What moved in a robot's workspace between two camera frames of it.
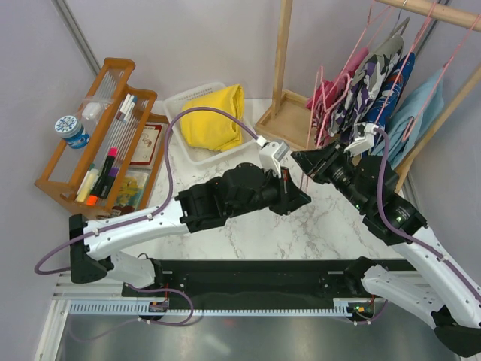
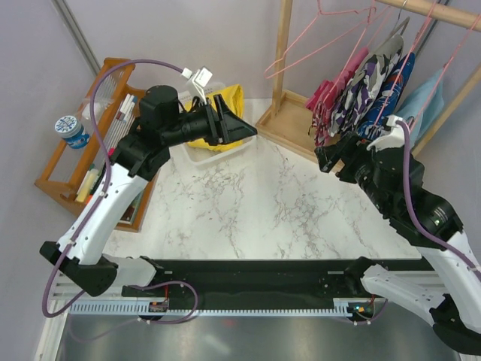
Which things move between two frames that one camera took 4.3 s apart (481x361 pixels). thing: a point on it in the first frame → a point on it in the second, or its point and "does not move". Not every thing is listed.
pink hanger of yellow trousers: (340, 76) → (267, 74)
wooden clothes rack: (288, 121) does not move
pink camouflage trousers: (319, 102) does not move
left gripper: (290, 197) → (225, 125)
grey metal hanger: (403, 25) does not move
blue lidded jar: (73, 131) does not move
